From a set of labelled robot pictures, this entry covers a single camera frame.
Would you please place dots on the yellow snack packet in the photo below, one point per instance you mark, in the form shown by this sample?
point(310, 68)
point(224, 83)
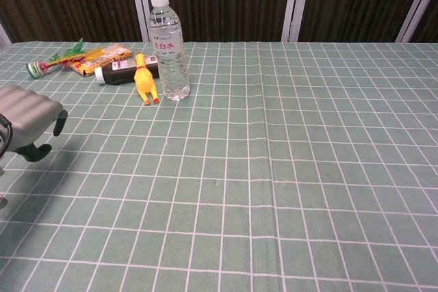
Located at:
point(102, 56)

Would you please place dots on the yellow rubber chicken toy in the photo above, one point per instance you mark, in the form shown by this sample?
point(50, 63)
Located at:
point(143, 78)

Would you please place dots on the dark brown white-capped bottle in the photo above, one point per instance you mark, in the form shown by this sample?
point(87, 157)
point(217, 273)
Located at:
point(114, 73)

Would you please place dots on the clear plastic water bottle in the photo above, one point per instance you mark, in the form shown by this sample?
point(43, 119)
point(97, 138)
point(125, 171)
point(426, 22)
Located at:
point(169, 49)

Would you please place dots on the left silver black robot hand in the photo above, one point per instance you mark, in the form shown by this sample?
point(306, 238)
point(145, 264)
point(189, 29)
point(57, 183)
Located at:
point(31, 114)

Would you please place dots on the green checked tablecloth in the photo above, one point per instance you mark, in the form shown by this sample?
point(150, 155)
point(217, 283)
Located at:
point(273, 169)

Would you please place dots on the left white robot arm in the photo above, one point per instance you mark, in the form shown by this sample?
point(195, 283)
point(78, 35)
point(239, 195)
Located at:
point(2, 136)

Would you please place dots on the green feather shuttlecock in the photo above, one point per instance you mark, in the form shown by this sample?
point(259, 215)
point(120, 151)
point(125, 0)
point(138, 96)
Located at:
point(36, 69)

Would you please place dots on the dark corrugated partition panel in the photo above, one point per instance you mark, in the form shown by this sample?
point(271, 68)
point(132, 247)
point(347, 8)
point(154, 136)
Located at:
point(68, 1)
point(356, 1)
point(222, 1)
point(429, 28)

